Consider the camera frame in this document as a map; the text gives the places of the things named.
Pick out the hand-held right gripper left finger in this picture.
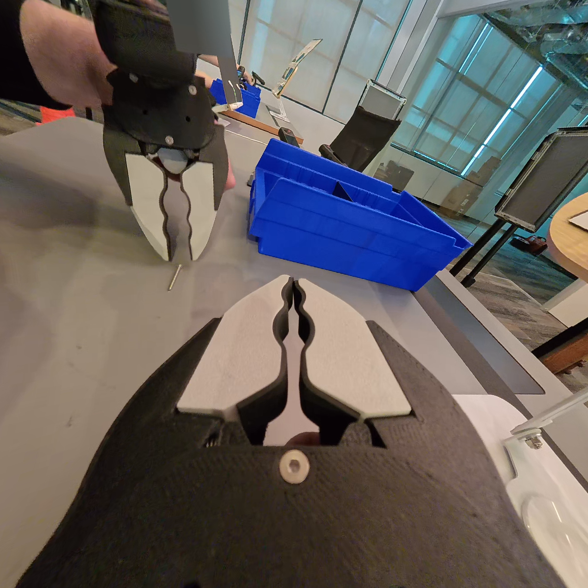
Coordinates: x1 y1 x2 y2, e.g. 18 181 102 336
176 275 295 444

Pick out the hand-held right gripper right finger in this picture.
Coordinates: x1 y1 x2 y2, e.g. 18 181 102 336
294 278 413 444

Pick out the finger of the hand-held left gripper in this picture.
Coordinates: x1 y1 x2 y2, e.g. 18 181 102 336
183 161 217 262
125 153 173 262

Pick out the person's left forearm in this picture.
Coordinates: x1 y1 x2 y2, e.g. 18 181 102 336
0 0 115 111

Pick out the another person's forearm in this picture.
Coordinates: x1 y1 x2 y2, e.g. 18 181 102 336
195 54 222 89

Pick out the person's left hand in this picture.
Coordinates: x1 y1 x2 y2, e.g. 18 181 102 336
93 0 197 88

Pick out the small blue bin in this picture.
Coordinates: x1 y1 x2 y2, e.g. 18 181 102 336
209 78 262 118

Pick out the brown wooden board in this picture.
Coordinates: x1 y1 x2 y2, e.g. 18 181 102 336
220 109 305 144

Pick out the orange traffic cone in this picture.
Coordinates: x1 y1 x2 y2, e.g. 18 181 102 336
37 105 75 126

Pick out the black office chair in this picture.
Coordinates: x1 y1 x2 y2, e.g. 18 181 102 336
318 106 403 174

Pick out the small framed display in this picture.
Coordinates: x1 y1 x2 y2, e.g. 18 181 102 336
357 79 408 121

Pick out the cardboard box pile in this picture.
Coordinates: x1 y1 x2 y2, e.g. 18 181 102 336
441 156 501 219

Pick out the red bag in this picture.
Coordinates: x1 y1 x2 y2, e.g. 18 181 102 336
511 233 550 256

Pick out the brown wooden plinth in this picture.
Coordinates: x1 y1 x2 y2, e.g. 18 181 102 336
533 331 588 375

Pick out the round wooden table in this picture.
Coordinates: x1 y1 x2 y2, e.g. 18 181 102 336
547 192 588 282

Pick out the large framed display on stand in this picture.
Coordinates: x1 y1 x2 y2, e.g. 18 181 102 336
448 126 588 289

